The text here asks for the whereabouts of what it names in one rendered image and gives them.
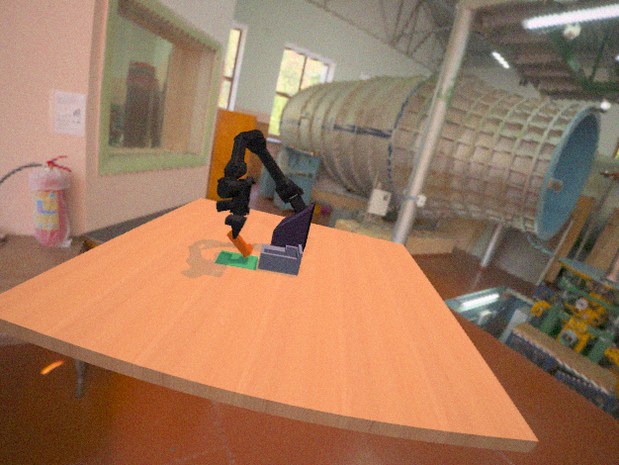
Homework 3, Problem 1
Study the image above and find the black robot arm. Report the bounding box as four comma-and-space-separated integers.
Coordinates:
216, 130, 308, 215

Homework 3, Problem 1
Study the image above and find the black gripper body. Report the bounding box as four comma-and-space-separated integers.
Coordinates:
224, 197, 250, 228

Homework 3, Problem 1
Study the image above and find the orange l-shaped part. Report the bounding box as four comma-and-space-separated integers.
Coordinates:
227, 231, 253, 258

